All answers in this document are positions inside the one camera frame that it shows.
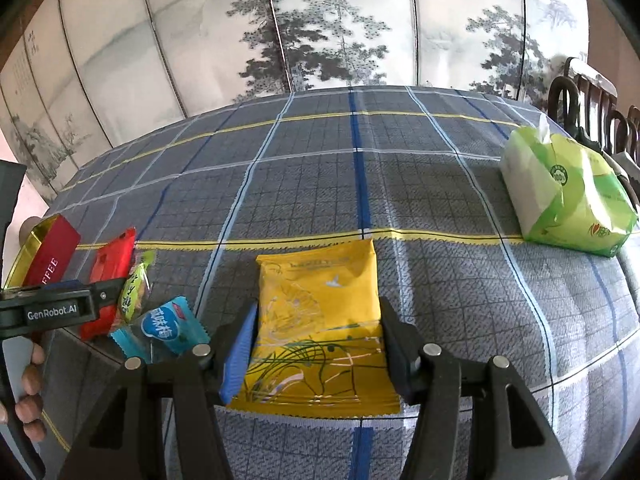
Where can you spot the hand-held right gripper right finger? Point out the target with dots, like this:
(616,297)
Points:
(397,360)

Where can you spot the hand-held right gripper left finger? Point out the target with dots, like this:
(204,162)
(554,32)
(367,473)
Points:
(237,355)

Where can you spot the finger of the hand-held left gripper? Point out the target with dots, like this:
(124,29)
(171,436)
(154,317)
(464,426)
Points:
(110,294)

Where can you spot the red snack packet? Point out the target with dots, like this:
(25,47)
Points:
(107,265)

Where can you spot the red and gold box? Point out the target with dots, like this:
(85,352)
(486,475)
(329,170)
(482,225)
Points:
(52,255)

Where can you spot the yellow snack packet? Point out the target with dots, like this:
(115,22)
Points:
(320,310)

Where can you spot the person's left hand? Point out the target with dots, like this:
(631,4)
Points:
(31,380)

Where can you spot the green yellow candy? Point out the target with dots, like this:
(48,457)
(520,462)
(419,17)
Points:
(132,292)

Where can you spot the light blue candy packet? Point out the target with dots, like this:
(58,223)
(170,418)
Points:
(160,327)

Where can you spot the grey plaid tablecloth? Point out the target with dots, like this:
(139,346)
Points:
(400,185)

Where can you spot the green tissue pack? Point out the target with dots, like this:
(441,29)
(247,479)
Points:
(565,200)

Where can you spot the landscape painted screen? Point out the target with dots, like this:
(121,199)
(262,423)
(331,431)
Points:
(200,35)

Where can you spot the dark wooden chair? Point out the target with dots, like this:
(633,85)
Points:
(622,130)
(565,90)

